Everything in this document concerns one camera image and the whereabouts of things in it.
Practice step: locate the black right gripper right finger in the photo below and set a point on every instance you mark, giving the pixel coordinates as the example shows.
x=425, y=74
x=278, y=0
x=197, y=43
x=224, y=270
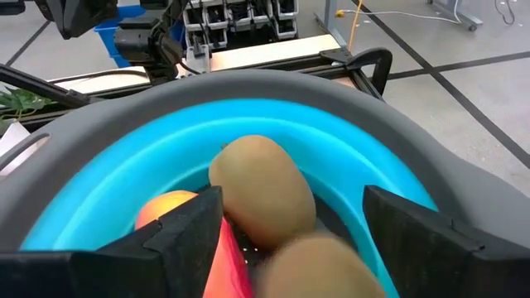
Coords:
x=435, y=265

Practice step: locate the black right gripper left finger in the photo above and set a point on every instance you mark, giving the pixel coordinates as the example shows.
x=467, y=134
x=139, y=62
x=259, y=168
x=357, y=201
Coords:
x=124, y=273

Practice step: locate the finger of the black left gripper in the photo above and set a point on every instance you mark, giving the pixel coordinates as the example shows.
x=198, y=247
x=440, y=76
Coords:
x=58, y=16
x=93, y=12

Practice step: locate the blue collapsible colander grey rim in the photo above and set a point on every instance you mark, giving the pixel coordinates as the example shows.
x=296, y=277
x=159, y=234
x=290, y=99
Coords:
x=124, y=165

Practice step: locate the brown-green kiwi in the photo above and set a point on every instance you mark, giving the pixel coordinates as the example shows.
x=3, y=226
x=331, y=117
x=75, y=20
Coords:
x=319, y=269
x=261, y=190

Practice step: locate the blue plastic crate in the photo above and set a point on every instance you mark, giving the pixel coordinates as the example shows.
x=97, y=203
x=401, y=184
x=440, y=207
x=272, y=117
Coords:
x=109, y=37

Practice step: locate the green leafy plant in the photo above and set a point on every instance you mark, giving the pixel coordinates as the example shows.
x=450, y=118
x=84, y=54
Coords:
x=20, y=103

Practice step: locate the white plant pot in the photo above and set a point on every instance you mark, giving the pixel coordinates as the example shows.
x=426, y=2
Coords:
x=12, y=134

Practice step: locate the grey parts drawer rack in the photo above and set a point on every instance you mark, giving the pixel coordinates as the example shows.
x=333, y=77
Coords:
x=240, y=18

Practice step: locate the grey stand foot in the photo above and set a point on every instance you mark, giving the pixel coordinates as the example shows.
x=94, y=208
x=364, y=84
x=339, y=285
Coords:
x=329, y=20
x=451, y=14

